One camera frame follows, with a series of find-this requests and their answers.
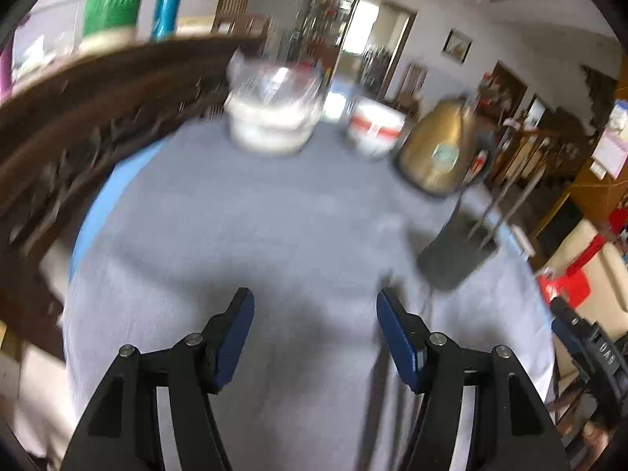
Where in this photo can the red plastic stool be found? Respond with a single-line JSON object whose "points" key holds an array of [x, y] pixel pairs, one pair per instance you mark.
{"points": [[571, 285]]}

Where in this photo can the grey refrigerator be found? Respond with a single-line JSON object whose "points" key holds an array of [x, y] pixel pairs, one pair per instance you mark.
{"points": [[286, 19]]}

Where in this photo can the white pot with bagged bowl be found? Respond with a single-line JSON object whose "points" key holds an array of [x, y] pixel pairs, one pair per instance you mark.
{"points": [[272, 108]]}

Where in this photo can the green thermos flask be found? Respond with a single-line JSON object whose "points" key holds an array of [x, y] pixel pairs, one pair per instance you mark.
{"points": [[108, 25]]}

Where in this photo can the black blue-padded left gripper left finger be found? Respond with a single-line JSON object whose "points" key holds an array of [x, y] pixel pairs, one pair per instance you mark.
{"points": [[119, 429]]}

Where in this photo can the framed wall picture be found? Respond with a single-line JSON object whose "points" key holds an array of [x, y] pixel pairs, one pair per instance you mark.
{"points": [[457, 46]]}

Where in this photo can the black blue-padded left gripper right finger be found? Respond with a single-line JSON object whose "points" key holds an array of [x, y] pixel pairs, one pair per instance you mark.
{"points": [[511, 429]]}

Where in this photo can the red white stacked bowls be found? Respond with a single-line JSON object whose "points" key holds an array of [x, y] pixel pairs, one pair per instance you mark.
{"points": [[374, 128]]}

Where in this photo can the grey table cloth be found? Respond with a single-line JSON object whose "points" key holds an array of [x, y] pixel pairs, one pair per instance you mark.
{"points": [[314, 235]]}

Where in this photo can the wooden chair at wall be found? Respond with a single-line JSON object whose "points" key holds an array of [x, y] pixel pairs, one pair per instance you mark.
{"points": [[411, 84]]}

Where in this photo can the wall calendar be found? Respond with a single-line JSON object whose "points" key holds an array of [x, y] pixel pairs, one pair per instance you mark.
{"points": [[611, 151]]}

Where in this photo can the grey perforated utensil holder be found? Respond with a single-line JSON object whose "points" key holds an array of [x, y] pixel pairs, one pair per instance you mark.
{"points": [[456, 253]]}

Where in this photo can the brass electric kettle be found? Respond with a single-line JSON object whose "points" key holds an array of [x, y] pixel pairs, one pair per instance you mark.
{"points": [[446, 151]]}

